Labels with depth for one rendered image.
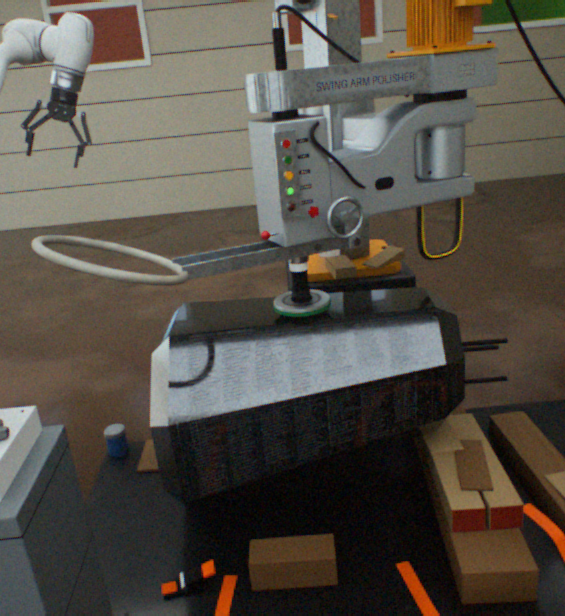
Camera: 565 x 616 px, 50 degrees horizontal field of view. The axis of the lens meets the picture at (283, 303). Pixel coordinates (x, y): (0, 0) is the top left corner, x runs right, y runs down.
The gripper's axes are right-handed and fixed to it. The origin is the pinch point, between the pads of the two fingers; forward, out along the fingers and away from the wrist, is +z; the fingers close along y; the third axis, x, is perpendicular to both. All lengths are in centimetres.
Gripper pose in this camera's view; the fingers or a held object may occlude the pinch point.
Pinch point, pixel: (52, 158)
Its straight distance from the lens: 201.8
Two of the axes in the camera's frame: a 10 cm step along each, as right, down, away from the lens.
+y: 9.4, 2.0, 2.6
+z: -2.6, 9.5, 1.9
